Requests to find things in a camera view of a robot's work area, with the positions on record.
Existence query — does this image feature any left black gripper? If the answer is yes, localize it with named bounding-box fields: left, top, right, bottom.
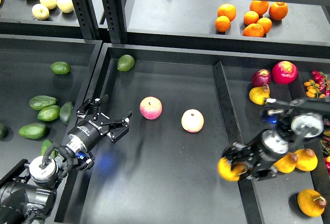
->
left=67, top=94, right=132, bottom=151

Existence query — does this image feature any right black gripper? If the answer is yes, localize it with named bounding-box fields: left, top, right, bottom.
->
left=222, top=130, right=289, bottom=181

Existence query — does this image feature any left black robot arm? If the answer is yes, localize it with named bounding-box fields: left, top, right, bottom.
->
left=1, top=95, right=131, bottom=223

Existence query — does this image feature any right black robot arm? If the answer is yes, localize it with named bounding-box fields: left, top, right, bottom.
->
left=222, top=98, right=329, bottom=181

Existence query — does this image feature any green avocado in middle tray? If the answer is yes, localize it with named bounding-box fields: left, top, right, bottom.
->
left=117, top=54, right=135, bottom=72

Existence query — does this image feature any green avocado top left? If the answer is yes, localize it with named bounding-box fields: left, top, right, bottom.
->
left=50, top=61, right=71, bottom=75

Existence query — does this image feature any dark avocado at edge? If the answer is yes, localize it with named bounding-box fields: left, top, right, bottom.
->
left=0, top=123, right=8, bottom=139

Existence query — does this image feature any pale yellow pear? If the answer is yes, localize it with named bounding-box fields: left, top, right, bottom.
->
left=31, top=4, right=50, bottom=20
left=39, top=0, right=57, bottom=10
left=57, top=0, right=74, bottom=13

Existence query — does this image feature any pink red apple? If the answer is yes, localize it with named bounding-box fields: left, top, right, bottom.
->
left=140, top=96, right=162, bottom=120

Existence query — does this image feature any pale pink apple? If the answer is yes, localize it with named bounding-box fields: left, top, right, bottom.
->
left=181, top=109, right=204, bottom=133

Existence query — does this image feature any black left tray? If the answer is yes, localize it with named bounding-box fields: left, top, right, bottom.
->
left=0, top=34, right=103, bottom=224

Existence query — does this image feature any black middle tray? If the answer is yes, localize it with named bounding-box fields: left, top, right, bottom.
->
left=47, top=44, right=256, bottom=223

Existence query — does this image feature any dark red apple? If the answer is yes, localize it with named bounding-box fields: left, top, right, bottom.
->
left=251, top=69, right=271, bottom=87

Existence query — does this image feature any bright red apple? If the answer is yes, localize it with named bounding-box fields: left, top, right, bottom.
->
left=271, top=61, right=298, bottom=84

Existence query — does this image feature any cherry tomato bunch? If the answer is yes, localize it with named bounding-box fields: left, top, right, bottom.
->
left=304, top=71, right=329, bottom=98

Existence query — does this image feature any black shelf upright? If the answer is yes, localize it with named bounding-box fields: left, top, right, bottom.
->
left=72, top=0, right=100, bottom=40
left=102, top=0, right=128, bottom=44

